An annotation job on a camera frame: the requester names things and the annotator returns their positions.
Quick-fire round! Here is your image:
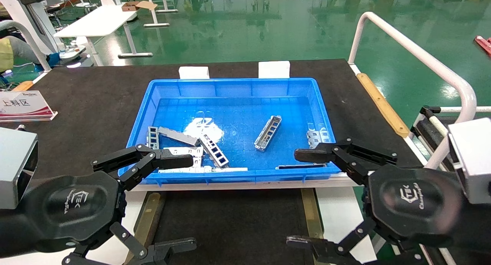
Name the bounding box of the open cardboard box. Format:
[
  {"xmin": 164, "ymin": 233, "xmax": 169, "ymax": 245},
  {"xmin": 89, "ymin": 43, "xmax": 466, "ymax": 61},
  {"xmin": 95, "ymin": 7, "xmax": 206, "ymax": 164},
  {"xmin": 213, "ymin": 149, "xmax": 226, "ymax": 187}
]
[{"xmin": 121, "ymin": 0, "xmax": 158, "ymax": 12}]

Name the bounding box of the long grey metal bracket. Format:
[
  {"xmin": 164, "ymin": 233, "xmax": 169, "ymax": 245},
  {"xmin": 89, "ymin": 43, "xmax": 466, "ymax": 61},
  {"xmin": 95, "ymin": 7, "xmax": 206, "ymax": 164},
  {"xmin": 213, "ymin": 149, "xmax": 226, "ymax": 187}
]
[{"xmin": 157, "ymin": 126, "xmax": 201, "ymax": 147}]

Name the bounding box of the white round base plate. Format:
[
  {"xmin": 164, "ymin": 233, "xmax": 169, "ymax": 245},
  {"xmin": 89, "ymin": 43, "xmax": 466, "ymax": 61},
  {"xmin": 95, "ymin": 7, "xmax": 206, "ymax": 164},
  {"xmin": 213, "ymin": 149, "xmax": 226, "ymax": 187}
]
[{"xmin": 58, "ymin": 44, "xmax": 87, "ymax": 61}]

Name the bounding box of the person in yellow vest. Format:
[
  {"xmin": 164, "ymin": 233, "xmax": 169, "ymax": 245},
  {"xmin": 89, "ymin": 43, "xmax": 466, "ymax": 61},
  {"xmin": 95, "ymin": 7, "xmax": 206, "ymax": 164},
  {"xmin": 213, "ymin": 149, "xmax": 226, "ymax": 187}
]
[{"xmin": 0, "ymin": 35, "xmax": 49, "ymax": 74}]

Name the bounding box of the large black table mat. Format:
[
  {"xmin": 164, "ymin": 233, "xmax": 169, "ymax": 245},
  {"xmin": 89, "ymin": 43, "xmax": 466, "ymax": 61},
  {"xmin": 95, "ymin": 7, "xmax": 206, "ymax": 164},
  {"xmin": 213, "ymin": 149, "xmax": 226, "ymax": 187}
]
[{"xmin": 0, "ymin": 59, "xmax": 424, "ymax": 185}]

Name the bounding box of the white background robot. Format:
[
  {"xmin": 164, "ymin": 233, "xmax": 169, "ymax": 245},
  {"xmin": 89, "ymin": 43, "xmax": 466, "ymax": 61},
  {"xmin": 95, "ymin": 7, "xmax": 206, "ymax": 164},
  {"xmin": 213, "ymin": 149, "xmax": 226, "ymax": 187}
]
[{"xmin": 0, "ymin": 0, "xmax": 62, "ymax": 56}]

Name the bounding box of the white foam block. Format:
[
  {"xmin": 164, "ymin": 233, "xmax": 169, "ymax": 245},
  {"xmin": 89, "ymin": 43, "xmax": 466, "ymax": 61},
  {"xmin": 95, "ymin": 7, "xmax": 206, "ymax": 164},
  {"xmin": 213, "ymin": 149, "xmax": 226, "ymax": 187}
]
[
  {"xmin": 258, "ymin": 61, "xmax": 291, "ymax": 79},
  {"xmin": 179, "ymin": 66, "xmax": 210, "ymax": 80}
]

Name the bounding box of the brass edge strip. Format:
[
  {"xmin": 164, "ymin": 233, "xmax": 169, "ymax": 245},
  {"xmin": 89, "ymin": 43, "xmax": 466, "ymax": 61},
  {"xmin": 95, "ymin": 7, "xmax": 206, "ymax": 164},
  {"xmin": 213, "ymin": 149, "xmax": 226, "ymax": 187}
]
[
  {"xmin": 132, "ymin": 192, "xmax": 165, "ymax": 258},
  {"xmin": 301, "ymin": 188, "xmax": 325, "ymax": 239}
]

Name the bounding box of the blue plastic bin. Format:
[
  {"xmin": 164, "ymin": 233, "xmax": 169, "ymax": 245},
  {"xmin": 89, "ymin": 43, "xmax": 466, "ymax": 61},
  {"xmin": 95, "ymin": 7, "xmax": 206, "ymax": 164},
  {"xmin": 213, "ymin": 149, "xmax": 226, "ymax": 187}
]
[{"xmin": 118, "ymin": 78, "xmax": 342, "ymax": 187}]

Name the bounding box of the white red label sign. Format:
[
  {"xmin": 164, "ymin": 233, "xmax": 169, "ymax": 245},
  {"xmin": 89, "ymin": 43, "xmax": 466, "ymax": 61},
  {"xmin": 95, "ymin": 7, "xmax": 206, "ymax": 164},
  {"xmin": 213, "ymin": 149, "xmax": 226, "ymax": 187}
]
[{"xmin": 0, "ymin": 90, "xmax": 58, "ymax": 122}]

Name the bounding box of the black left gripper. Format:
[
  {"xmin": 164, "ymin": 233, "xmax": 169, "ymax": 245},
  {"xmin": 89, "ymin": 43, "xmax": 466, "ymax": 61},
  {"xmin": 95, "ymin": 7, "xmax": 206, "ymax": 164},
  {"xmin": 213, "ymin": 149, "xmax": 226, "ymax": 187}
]
[{"xmin": 16, "ymin": 144, "xmax": 198, "ymax": 265}]

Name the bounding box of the grey notched metal bracket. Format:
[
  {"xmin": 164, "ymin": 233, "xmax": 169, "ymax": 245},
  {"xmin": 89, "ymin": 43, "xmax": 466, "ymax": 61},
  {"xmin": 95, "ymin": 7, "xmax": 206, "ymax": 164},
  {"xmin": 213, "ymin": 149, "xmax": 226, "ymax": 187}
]
[{"xmin": 306, "ymin": 128, "xmax": 331, "ymax": 150}]

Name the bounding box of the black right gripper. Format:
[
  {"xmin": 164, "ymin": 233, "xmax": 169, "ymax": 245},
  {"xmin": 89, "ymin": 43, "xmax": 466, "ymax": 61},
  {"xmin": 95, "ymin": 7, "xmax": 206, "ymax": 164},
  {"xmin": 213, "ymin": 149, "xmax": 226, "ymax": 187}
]
[{"xmin": 286, "ymin": 138, "xmax": 465, "ymax": 265}]

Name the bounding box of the white table leg frame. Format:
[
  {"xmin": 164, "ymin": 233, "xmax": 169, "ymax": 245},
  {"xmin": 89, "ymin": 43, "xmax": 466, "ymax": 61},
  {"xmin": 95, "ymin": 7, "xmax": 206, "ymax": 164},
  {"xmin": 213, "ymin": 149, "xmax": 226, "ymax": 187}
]
[{"xmin": 130, "ymin": 0, "xmax": 179, "ymax": 28}]

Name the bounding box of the large white tube railing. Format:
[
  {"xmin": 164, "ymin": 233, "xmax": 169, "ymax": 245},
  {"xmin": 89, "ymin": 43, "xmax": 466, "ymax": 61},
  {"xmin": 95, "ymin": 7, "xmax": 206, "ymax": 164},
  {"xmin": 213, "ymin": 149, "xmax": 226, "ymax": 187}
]
[{"xmin": 347, "ymin": 11, "xmax": 478, "ymax": 170}]

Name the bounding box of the upright ladder-shaped metal bracket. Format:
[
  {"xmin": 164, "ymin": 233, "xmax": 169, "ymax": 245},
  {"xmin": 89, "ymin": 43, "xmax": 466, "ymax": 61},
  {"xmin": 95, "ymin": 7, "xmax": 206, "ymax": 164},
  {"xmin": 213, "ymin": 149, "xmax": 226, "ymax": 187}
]
[{"xmin": 148, "ymin": 126, "xmax": 160, "ymax": 150}]

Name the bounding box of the red object on floor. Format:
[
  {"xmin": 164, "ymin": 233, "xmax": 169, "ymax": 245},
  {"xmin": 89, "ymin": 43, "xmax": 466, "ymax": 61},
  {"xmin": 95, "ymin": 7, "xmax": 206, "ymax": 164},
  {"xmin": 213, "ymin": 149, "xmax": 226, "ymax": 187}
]
[{"xmin": 474, "ymin": 35, "xmax": 491, "ymax": 58}]

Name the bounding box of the dark flat metal bracket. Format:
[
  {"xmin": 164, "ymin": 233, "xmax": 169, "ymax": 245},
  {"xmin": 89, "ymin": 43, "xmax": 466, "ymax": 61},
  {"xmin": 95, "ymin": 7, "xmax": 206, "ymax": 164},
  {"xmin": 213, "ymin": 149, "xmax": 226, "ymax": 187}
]
[{"xmin": 276, "ymin": 163, "xmax": 327, "ymax": 170}]

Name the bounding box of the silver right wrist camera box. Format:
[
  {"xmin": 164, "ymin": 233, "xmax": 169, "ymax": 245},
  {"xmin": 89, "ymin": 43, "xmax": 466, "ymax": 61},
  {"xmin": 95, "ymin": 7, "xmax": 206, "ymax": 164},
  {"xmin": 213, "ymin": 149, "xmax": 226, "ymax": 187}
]
[{"xmin": 448, "ymin": 117, "xmax": 491, "ymax": 205}]

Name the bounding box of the small white tube railing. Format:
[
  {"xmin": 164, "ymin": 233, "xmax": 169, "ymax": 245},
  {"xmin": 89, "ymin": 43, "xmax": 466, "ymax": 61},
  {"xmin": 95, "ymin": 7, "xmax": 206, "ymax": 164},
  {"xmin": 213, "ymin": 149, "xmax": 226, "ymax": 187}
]
[{"xmin": 0, "ymin": 20, "xmax": 52, "ymax": 72}]

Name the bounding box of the white horizontal rod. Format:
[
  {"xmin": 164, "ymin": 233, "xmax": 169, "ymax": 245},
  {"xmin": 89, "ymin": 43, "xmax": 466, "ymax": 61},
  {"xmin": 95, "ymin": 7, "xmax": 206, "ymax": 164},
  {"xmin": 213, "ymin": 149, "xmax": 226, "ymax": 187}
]
[{"xmin": 428, "ymin": 106, "xmax": 491, "ymax": 114}]

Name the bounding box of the long wooden edge strip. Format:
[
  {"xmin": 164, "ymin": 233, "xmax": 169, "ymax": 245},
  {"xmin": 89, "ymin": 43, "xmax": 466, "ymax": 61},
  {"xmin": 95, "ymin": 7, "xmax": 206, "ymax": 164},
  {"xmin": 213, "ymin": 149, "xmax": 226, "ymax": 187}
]
[{"xmin": 356, "ymin": 73, "xmax": 410, "ymax": 138}]

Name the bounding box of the black flat container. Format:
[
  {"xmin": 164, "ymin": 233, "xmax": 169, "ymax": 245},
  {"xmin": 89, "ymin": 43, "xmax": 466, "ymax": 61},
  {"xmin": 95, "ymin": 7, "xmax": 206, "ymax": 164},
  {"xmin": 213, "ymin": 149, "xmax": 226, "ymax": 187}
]
[{"xmin": 132, "ymin": 188, "xmax": 326, "ymax": 265}]

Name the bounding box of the white background table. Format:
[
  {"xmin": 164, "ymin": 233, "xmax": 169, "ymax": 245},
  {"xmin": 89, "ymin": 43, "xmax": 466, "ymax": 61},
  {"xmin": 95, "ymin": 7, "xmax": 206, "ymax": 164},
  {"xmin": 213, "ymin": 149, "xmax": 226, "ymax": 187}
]
[{"xmin": 53, "ymin": 5, "xmax": 154, "ymax": 66}]

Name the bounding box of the slotted grey metal bracket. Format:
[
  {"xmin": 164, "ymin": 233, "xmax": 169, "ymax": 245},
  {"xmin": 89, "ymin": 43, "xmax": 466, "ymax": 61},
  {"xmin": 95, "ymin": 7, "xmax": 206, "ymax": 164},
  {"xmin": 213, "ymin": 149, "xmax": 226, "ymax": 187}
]
[{"xmin": 254, "ymin": 115, "xmax": 282, "ymax": 152}]

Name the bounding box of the long thin white bracket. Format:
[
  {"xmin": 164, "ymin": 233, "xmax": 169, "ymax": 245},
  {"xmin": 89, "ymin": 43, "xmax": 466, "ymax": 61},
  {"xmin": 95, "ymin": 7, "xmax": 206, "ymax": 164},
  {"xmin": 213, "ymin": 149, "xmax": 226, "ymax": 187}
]
[{"xmin": 158, "ymin": 166, "xmax": 248, "ymax": 174}]

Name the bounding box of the black side cart frame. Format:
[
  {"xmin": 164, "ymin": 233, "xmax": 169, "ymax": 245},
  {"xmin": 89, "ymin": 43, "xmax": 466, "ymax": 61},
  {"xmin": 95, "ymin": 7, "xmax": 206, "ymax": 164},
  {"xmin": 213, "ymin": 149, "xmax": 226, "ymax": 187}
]
[{"xmin": 410, "ymin": 105, "xmax": 457, "ymax": 166}]

